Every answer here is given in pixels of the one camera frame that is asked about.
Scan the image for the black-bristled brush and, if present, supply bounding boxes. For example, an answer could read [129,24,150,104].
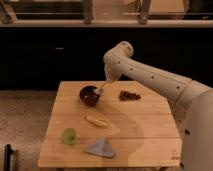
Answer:
[93,81,109,95]

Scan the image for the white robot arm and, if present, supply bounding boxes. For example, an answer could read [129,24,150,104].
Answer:
[103,41,213,171]

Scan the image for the purple bowl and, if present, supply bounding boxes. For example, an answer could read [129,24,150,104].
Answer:
[79,86,100,107]

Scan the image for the bunch of dark grapes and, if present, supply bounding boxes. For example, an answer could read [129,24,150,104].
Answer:
[119,91,141,101]

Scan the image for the yellow banana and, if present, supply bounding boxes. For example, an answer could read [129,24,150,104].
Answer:
[85,116,108,127]

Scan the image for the wooden folding table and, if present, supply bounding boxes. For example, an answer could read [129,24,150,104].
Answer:
[38,81,182,168]

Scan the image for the blue folded cloth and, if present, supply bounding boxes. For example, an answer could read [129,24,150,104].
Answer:
[85,138,116,158]

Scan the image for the green cup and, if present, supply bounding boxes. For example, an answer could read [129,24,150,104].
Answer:
[61,128,77,145]

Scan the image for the black object at floor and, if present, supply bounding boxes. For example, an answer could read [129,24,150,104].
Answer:
[3,144,14,171]

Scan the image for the wooden shelf frame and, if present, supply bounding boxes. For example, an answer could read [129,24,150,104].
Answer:
[0,0,213,28]

